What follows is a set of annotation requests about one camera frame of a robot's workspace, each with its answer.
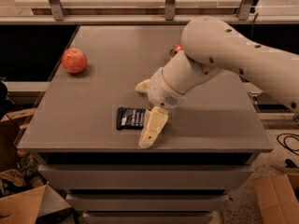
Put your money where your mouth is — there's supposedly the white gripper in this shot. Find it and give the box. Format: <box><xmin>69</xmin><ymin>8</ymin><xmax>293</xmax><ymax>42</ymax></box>
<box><xmin>135</xmin><ymin>68</ymin><xmax>186</xmax><ymax>148</ymax></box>

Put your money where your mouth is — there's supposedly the dark blue rxbar wrapper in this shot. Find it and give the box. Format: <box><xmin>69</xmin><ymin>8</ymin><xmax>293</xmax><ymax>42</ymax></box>
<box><xmin>116</xmin><ymin>107</ymin><xmax>146</xmax><ymax>130</ymax></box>

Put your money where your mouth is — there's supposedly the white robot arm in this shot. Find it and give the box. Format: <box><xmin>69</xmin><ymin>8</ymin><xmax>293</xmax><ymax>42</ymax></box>
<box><xmin>135</xmin><ymin>16</ymin><xmax>299</xmax><ymax>148</ymax></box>

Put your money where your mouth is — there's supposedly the red apple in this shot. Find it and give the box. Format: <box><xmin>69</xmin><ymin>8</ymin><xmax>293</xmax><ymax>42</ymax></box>
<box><xmin>62</xmin><ymin>48</ymin><xmax>88</xmax><ymax>74</ymax></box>

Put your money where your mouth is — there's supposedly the crushed red soda can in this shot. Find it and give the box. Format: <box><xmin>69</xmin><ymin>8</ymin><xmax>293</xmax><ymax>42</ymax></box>
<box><xmin>169</xmin><ymin>42</ymin><xmax>183</xmax><ymax>58</ymax></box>

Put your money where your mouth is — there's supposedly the grey drawer cabinet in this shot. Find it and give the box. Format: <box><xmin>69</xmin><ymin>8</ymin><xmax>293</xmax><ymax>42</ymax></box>
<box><xmin>20</xmin><ymin>25</ymin><xmax>273</xmax><ymax>224</ymax></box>

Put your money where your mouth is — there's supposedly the cardboard box lower left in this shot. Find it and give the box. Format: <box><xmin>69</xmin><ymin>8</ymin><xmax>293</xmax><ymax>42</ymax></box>
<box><xmin>0</xmin><ymin>185</ymin><xmax>70</xmax><ymax>224</ymax></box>

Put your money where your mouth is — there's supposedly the cardboard box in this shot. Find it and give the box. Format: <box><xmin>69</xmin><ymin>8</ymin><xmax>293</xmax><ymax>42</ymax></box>
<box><xmin>0</xmin><ymin>185</ymin><xmax>70</xmax><ymax>224</ymax></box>
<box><xmin>252</xmin><ymin>174</ymin><xmax>299</xmax><ymax>224</ymax></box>

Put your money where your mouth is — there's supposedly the cardboard box lower right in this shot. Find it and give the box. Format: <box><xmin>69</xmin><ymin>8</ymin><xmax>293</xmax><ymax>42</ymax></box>
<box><xmin>252</xmin><ymin>174</ymin><xmax>299</xmax><ymax>224</ymax></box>

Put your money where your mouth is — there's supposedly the metal railing frame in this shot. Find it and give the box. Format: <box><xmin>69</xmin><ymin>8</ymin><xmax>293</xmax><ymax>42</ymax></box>
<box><xmin>0</xmin><ymin>0</ymin><xmax>299</xmax><ymax>24</ymax></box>

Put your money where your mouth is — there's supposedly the black cable on floor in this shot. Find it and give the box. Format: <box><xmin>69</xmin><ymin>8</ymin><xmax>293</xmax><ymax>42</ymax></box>
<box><xmin>276</xmin><ymin>133</ymin><xmax>299</xmax><ymax>156</ymax></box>

